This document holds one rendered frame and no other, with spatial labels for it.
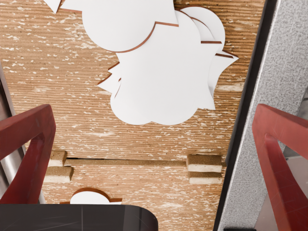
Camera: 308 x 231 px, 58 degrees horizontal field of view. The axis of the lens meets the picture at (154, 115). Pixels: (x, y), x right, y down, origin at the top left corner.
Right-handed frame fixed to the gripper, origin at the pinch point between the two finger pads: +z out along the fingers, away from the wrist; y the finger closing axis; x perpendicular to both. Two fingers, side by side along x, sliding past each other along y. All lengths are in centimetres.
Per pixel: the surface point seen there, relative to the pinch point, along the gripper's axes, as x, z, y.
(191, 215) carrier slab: 43, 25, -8
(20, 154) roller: 29.5, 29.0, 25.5
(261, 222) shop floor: 183, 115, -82
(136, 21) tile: 1.2, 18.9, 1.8
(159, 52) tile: 5.0, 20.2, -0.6
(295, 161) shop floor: 120, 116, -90
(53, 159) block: 25.3, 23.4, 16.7
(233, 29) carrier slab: 4.4, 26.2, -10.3
